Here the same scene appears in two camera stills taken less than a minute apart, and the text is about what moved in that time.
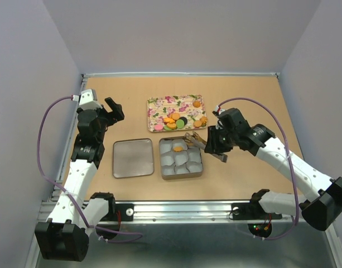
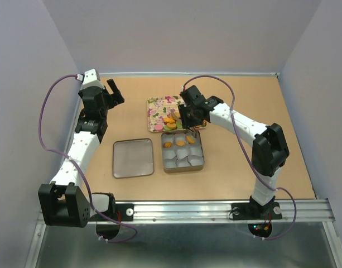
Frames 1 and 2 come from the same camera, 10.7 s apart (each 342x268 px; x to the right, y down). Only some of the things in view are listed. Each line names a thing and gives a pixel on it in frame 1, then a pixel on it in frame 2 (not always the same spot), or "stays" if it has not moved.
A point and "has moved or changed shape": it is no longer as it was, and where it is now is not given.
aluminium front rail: (181, 213) stays
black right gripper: (212, 145) to (183, 109)
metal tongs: (194, 139) to (192, 129)
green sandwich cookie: (180, 123) stays
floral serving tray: (175, 113) stays
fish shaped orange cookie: (169, 120) stays
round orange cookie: (178, 149) to (180, 143)
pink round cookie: (158, 127) stays
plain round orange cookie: (197, 123) has moved or changed shape
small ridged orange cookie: (196, 104) has moved or changed shape
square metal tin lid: (133, 158) stays
